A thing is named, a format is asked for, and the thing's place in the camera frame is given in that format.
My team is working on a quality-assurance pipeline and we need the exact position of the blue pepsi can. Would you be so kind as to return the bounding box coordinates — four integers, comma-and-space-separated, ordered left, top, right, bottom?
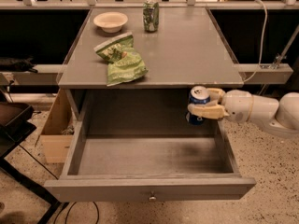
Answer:
186, 86, 210, 125

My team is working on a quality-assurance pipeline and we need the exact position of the black floor cable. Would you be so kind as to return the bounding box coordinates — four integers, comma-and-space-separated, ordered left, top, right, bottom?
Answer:
18, 143, 101, 224

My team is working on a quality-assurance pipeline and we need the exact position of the black chair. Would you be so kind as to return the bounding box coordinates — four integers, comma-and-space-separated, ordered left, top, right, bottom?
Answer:
0, 101, 61, 224

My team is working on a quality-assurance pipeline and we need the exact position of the white paper bowl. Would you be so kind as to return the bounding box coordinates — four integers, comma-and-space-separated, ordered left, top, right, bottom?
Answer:
93, 12, 128, 34

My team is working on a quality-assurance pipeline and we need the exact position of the green soda can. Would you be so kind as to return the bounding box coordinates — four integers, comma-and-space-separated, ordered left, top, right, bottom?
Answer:
143, 0, 159, 32

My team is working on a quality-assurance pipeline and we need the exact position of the cardboard box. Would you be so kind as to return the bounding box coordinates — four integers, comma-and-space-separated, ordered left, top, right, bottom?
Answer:
39, 90, 73, 163

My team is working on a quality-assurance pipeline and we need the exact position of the green chip bag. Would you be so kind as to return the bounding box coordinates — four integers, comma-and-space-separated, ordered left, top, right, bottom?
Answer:
93, 32, 149, 86

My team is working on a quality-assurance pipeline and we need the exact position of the white cable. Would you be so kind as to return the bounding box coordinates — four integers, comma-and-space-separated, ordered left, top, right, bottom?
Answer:
242, 0, 269, 83

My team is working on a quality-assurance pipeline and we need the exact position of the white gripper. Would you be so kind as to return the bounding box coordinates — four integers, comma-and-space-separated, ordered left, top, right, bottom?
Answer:
188, 88, 253, 123

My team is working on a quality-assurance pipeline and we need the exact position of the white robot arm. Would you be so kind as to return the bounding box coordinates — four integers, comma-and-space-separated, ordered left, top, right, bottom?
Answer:
188, 86, 299, 138

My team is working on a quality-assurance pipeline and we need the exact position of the grey wooden cabinet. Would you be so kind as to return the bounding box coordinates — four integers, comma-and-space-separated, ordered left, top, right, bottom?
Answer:
59, 7, 243, 91

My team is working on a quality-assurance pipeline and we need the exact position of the metal drawer knob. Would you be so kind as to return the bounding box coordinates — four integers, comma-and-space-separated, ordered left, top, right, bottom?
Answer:
148, 190, 157, 202

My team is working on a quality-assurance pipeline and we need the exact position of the open grey top drawer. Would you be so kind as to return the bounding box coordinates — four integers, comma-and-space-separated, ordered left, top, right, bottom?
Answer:
44, 89, 257, 203

